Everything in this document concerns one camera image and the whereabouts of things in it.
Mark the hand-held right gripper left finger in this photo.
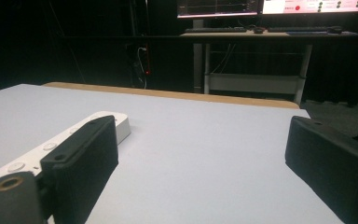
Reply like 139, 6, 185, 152
39, 115, 119, 224

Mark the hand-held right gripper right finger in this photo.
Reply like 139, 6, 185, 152
284, 115, 358, 224

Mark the white power strip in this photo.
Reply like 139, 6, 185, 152
0, 110, 131, 192

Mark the white-legged wooden desk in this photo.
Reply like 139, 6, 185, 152
180, 30, 358, 106

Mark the black keyboard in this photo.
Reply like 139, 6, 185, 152
268, 25, 334, 34
185, 26, 248, 34

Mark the white screen computer monitor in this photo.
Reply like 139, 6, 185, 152
261, 0, 358, 16

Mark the dark graph computer monitor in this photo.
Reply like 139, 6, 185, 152
176, 0, 260, 20

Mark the white cable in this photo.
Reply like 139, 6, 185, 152
137, 46, 148, 90

